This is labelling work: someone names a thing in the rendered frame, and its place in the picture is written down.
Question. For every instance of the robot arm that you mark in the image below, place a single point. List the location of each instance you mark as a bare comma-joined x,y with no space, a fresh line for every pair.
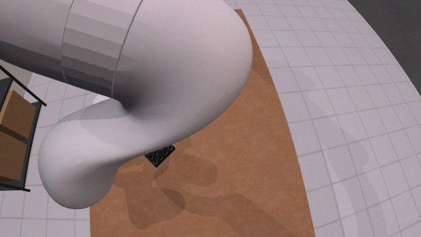
173,65

